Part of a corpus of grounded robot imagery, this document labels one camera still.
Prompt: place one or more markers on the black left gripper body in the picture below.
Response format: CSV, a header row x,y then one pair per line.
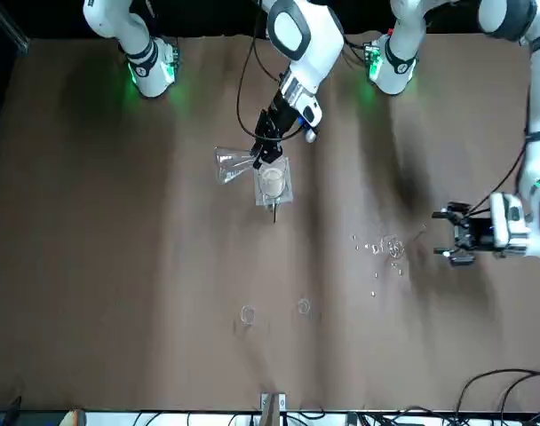
x,y
476,235

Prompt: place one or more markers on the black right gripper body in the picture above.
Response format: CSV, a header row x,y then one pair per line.
x,y
281,115

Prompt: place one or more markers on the glass conical flask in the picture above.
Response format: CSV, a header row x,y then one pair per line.
x,y
234,166

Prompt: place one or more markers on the glass graduated cylinder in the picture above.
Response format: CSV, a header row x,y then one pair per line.
x,y
396,248

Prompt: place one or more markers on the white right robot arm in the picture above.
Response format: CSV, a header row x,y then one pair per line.
x,y
305,40

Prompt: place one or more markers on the large glass beaker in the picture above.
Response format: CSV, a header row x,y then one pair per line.
x,y
272,179

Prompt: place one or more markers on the small glass beaker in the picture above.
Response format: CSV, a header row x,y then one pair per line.
x,y
248,313
304,306

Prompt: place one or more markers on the aluminium frame post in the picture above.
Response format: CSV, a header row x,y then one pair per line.
x,y
272,408

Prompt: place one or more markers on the aluminium frame bar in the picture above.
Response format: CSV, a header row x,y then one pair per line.
x,y
8,26

